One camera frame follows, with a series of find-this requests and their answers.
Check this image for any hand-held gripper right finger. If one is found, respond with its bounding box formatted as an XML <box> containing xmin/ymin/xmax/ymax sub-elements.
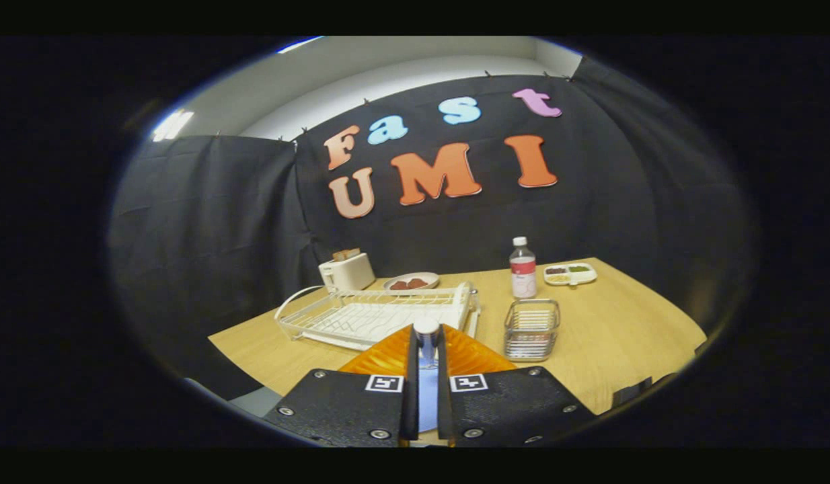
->
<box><xmin>436</xmin><ymin>324</ymin><xmax>597</xmax><ymax>448</ymax></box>

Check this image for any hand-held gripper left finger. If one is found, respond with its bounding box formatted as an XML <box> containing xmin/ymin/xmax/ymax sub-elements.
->
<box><xmin>264</xmin><ymin>324</ymin><xmax>420</xmax><ymax>448</ymax></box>

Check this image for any metal wire basket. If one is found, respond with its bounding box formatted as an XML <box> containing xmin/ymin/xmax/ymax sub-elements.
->
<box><xmin>503</xmin><ymin>298</ymin><xmax>562</xmax><ymax>362</ymax></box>

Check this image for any blue plate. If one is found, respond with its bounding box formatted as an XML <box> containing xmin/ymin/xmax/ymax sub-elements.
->
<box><xmin>418</xmin><ymin>355</ymin><xmax>440</xmax><ymax>433</ymax></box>

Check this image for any white wire dish rack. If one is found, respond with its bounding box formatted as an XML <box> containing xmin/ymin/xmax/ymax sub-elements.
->
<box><xmin>274</xmin><ymin>281</ymin><xmax>482</xmax><ymax>352</ymax></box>

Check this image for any metal spoon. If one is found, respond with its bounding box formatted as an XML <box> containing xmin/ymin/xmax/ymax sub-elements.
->
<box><xmin>413</xmin><ymin>317</ymin><xmax>441</xmax><ymax>369</ymax></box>

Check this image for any white divided condiment dish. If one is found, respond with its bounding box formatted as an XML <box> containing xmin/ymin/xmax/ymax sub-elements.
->
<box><xmin>543</xmin><ymin>262</ymin><xmax>598</xmax><ymax>288</ymax></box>

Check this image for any white plate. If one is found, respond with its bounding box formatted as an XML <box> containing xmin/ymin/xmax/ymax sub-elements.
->
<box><xmin>383</xmin><ymin>272</ymin><xmax>441</xmax><ymax>292</ymax></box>

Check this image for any clear bottle with red label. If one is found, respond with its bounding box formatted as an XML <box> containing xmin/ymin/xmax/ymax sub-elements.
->
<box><xmin>509</xmin><ymin>236</ymin><xmax>537</xmax><ymax>300</ymax></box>

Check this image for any white toaster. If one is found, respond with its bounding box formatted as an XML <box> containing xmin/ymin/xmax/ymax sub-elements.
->
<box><xmin>318</xmin><ymin>253</ymin><xmax>376</xmax><ymax>292</ymax></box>

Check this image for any ceiling light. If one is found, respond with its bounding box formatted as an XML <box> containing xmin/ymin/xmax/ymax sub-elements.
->
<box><xmin>151</xmin><ymin>109</ymin><xmax>195</xmax><ymax>142</ymax></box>

